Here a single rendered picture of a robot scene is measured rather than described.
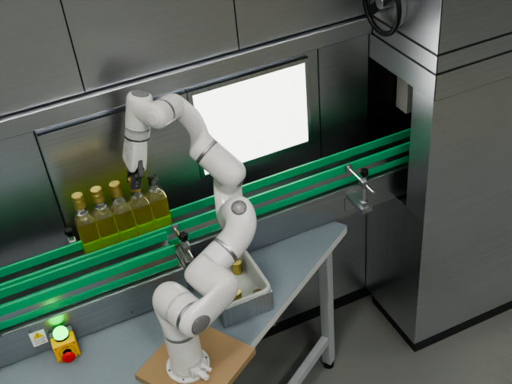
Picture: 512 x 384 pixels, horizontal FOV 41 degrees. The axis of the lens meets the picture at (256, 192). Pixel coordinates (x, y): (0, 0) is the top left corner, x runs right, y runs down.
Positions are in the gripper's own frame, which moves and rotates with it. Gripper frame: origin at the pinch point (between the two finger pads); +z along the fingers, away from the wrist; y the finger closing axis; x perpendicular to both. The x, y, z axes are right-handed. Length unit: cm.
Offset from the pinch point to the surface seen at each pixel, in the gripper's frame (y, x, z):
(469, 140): 21, 108, -17
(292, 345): -9, 79, 98
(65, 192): -12.2, -17.9, 10.0
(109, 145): -12.3, -4.7, -5.5
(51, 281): 6.0, -25.6, 29.9
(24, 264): -3.2, -32.0, 29.0
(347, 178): 3, 76, 5
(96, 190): 0.4, -11.5, 2.1
